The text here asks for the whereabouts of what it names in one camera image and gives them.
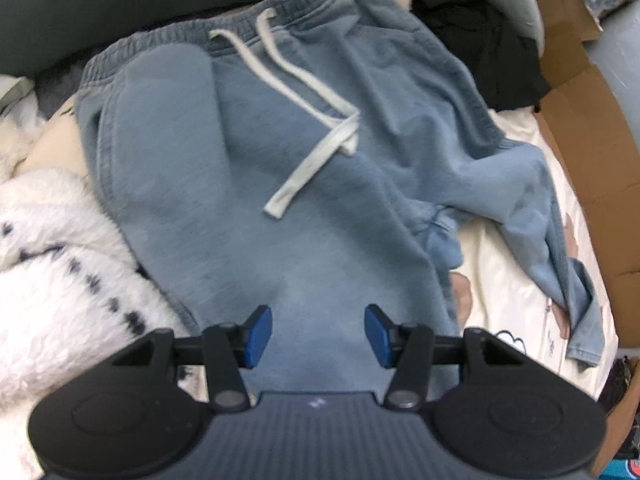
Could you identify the white fluffy spotted blanket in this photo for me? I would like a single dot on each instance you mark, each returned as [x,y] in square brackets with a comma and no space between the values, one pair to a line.
[50,270]

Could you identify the black garment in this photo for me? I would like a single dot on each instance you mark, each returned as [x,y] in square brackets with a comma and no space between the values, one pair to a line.
[480,45]

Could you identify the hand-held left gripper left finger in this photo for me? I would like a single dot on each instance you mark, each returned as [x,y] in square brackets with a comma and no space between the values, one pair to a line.
[260,332]

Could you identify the bear printed bed sheet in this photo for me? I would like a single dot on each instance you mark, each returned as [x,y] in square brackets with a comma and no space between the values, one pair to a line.
[505,270]

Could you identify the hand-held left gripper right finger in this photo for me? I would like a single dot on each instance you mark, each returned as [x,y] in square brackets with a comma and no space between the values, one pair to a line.
[376,332]

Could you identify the grey garment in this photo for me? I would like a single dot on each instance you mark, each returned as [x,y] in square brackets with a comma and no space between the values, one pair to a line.
[520,5]

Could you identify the brown and black bag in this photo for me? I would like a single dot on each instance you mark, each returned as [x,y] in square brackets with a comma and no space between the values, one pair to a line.
[617,385]

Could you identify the brown cardboard sheet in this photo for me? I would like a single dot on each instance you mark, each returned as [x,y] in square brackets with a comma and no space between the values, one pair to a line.
[595,145]

